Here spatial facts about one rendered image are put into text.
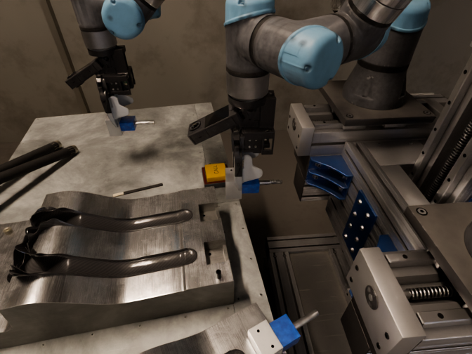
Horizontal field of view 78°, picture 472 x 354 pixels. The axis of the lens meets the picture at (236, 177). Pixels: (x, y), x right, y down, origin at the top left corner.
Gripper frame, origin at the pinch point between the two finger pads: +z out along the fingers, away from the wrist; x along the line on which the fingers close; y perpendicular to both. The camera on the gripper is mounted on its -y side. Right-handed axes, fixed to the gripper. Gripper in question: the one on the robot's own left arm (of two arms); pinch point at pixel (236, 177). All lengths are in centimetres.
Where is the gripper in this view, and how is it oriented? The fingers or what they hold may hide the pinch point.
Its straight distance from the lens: 65.9
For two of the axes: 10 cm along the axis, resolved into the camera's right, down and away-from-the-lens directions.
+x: -0.5, -6.6, 7.5
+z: 0.0, 7.5, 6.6
